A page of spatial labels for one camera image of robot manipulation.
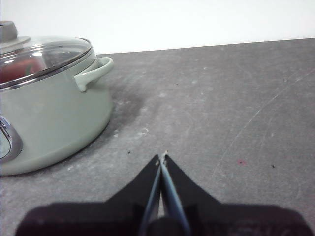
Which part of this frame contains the pale green electric pot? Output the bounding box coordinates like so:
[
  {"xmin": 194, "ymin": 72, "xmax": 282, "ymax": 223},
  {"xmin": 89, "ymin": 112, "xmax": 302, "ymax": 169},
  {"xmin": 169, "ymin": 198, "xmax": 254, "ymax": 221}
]
[{"xmin": 0, "ymin": 53, "xmax": 115, "ymax": 177}]

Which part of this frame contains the orange pumpkin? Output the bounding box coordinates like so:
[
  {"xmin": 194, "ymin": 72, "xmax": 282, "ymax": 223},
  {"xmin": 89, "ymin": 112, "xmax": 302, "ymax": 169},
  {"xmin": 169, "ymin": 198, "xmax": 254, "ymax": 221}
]
[{"xmin": 0, "ymin": 57, "xmax": 44, "ymax": 84}]

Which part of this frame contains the glass lid with green knob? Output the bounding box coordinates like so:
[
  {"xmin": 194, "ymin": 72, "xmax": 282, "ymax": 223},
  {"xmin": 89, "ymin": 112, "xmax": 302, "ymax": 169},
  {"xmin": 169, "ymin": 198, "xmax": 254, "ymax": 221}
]
[{"xmin": 0, "ymin": 21, "xmax": 95, "ymax": 90}]

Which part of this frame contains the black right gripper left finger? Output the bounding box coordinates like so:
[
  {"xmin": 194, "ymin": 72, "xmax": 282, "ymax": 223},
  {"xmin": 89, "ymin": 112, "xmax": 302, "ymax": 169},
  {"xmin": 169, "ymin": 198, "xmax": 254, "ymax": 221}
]
[{"xmin": 16, "ymin": 154, "xmax": 163, "ymax": 236}]

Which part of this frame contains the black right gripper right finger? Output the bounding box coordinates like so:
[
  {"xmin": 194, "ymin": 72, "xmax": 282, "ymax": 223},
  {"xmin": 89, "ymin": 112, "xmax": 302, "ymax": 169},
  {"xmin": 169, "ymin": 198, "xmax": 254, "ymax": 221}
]
[{"xmin": 159, "ymin": 153, "xmax": 312, "ymax": 236}]

